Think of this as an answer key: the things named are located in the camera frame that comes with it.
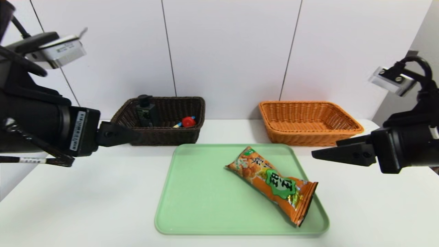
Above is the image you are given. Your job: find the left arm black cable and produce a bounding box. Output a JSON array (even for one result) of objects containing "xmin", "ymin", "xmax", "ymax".
[{"xmin": 0, "ymin": 118, "xmax": 75, "ymax": 168}]

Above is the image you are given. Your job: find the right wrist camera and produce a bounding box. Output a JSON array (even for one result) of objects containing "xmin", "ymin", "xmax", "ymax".
[{"xmin": 368, "ymin": 66, "xmax": 417, "ymax": 97}]

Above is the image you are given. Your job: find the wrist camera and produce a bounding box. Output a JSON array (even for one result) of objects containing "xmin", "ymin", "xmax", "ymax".
[
  {"xmin": 25, "ymin": 27, "xmax": 87, "ymax": 70},
  {"xmin": 368, "ymin": 66, "xmax": 417, "ymax": 97}
]

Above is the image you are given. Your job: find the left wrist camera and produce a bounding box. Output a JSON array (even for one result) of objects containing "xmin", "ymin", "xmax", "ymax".
[{"xmin": 25, "ymin": 27, "xmax": 87, "ymax": 70}]

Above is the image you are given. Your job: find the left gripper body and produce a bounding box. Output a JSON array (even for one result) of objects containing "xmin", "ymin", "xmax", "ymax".
[{"xmin": 1, "ymin": 90, "xmax": 101, "ymax": 157}]

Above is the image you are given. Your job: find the yellow spoon with blue handle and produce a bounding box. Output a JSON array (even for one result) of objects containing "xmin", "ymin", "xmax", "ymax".
[{"xmin": 173, "ymin": 116, "xmax": 197, "ymax": 129}]

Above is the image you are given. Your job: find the orange snack bag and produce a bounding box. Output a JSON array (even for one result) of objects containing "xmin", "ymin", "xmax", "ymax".
[{"xmin": 225, "ymin": 146, "xmax": 319, "ymax": 228}]

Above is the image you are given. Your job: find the orange wicker basket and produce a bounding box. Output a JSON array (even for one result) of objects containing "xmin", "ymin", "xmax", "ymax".
[{"xmin": 259, "ymin": 101, "xmax": 364, "ymax": 147}]

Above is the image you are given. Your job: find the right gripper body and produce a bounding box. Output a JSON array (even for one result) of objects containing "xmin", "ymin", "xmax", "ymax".
[{"xmin": 370, "ymin": 119, "xmax": 439, "ymax": 174}]

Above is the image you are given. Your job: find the black pump bottle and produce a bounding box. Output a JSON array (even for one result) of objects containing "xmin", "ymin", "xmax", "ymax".
[{"xmin": 134, "ymin": 95, "xmax": 158, "ymax": 128}]

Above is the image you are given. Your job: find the light green plastic tray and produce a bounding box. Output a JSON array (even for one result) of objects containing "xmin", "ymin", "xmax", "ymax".
[{"xmin": 155, "ymin": 143, "xmax": 330, "ymax": 236}]

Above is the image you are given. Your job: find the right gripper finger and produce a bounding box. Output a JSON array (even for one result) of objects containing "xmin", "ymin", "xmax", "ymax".
[
  {"xmin": 311, "ymin": 142, "xmax": 377, "ymax": 167},
  {"xmin": 336, "ymin": 134, "xmax": 373, "ymax": 147}
]

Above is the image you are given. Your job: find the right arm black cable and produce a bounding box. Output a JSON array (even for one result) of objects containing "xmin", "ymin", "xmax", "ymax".
[{"xmin": 393, "ymin": 56, "xmax": 433, "ymax": 91}]

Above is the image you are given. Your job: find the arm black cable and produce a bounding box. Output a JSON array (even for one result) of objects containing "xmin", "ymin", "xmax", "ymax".
[
  {"xmin": 393, "ymin": 56, "xmax": 433, "ymax": 91},
  {"xmin": 0, "ymin": 118, "xmax": 75, "ymax": 168}
]

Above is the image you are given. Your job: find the dark brown wicker basket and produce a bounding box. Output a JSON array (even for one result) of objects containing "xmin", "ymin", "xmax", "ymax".
[{"xmin": 110, "ymin": 96, "xmax": 206, "ymax": 146}]

